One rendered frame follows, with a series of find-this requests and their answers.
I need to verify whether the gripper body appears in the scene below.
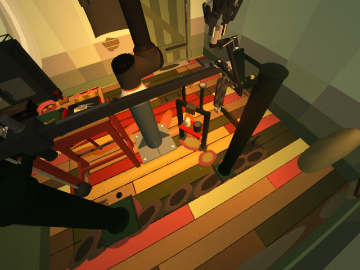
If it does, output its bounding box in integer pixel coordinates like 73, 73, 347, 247
212, 0, 244, 10

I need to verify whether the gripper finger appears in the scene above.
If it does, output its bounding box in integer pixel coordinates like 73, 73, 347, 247
219, 5, 240, 39
202, 2, 220, 46

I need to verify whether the grey cylinder poise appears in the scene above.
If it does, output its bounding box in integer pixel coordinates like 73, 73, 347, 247
213, 73, 229, 114

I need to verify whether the dark steelyard beam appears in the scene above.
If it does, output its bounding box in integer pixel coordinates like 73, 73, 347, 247
0, 66, 226, 169

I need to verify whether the black linkage lever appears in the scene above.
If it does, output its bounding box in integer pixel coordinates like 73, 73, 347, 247
210, 35, 251, 97

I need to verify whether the green plank door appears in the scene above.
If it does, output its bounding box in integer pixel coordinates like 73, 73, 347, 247
145, 0, 192, 65

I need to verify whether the dark green column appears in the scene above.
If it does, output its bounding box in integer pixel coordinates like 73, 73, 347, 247
213, 62, 290, 182
0, 174, 141, 249

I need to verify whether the red wooden table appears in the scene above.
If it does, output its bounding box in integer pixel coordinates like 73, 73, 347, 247
52, 112, 142, 195

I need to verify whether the black plate with white paper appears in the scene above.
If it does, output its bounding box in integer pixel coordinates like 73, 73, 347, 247
68, 102, 97, 114

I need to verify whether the tan rounded bar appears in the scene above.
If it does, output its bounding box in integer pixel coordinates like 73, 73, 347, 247
297, 128, 360, 174

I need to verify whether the green box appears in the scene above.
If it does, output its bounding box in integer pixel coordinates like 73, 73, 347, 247
35, 108, 69, 125

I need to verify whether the black cabinet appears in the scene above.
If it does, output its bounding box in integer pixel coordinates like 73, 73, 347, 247
0, 33, 63, 113

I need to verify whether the black ball lever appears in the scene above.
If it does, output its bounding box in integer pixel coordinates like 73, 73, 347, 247
30, 167, 93, 197

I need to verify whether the green post with brass knob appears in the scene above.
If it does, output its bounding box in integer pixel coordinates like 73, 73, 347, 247
232, 47, 257, 88

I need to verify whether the dark hanger frame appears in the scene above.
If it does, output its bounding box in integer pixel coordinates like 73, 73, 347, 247
175, 82, 212, 152

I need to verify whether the brown wall sign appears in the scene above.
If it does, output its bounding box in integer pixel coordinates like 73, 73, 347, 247
102, 37, 121, 53

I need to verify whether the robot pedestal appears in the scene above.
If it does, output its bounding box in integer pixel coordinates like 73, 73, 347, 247
130, 98, 178, 164

